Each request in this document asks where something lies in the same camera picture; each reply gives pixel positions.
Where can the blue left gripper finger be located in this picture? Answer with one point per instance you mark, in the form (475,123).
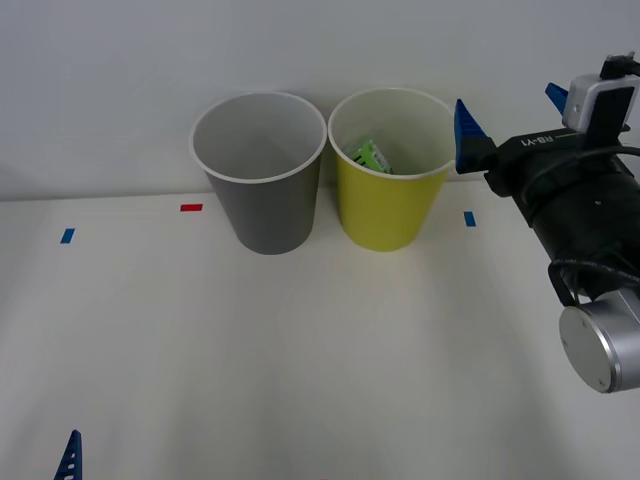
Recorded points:
(70,460)

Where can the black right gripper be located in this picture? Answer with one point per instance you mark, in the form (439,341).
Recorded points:
(530,160)

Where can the green plastic bottle black cap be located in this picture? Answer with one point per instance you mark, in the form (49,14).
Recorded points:
(370,155)

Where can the silver and black right arm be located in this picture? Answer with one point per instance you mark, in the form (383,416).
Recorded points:
(590,235)

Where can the yellow-green plastic waste bin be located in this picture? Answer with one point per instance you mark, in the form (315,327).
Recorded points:
(387,210)

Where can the grey plastic waste bin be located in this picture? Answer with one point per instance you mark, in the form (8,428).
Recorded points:
(272,215)

